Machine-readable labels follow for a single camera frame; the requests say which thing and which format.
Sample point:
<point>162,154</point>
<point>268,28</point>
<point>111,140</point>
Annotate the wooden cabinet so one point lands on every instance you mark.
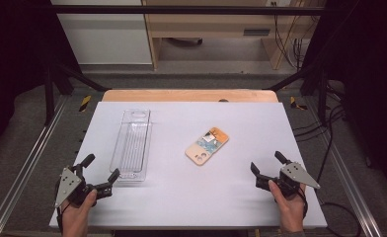
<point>211,24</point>

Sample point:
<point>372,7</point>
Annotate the white cabinet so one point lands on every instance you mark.
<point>106,36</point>

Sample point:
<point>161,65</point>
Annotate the wooden table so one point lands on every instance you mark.
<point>188,95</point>

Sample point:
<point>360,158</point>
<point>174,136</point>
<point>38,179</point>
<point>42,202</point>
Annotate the black frame crossbar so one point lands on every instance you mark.
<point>181,10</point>

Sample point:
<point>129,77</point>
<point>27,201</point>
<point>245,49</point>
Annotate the black frame strut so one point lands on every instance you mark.
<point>76,77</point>
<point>300,77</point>

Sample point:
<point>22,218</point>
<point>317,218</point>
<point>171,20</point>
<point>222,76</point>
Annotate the person's left hand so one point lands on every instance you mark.
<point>78,215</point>

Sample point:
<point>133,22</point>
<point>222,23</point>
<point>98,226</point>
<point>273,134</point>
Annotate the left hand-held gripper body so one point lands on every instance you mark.
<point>68,184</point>

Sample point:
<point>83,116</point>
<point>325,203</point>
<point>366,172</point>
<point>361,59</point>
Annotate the person's right hand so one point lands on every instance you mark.
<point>292,212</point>

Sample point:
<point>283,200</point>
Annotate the aluminium rail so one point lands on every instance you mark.
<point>349,177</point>
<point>23,168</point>

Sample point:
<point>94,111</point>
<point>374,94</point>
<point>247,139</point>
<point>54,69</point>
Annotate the clear plastic tray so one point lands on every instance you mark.
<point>132,144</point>

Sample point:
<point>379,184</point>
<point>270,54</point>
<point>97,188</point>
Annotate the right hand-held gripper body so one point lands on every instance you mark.
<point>296,174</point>

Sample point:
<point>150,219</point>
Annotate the dark object under desk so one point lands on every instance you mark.
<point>185,41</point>

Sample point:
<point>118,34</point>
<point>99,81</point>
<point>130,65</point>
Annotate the black curtain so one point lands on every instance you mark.
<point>14,65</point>
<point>369,82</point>

